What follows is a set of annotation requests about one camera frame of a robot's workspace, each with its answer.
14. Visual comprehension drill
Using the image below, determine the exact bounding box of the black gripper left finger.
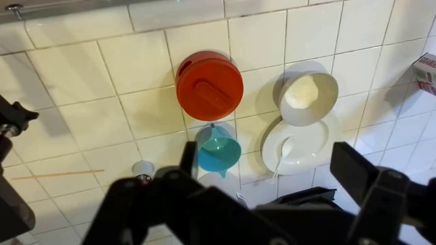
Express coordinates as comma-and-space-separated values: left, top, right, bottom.
81, 140, 284, 245

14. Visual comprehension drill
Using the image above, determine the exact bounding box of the white plate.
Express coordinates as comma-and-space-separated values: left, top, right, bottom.
261, 114, 330, 175

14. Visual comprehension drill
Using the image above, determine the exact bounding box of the red pot with lid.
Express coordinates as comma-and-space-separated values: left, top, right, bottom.
175, 50, 246, 122

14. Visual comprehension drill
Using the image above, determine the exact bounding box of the teal bowl with handle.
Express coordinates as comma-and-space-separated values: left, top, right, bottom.
195, 122, 243, 178

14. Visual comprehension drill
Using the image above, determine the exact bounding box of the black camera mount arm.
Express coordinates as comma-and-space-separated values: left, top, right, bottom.
0, 94, 40, 182

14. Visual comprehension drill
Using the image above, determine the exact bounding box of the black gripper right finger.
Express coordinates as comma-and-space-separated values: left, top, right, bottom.
330, 140, 436, 245

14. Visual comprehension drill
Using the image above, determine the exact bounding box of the white bowl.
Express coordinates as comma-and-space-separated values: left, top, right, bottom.
273, 60, 341, 128

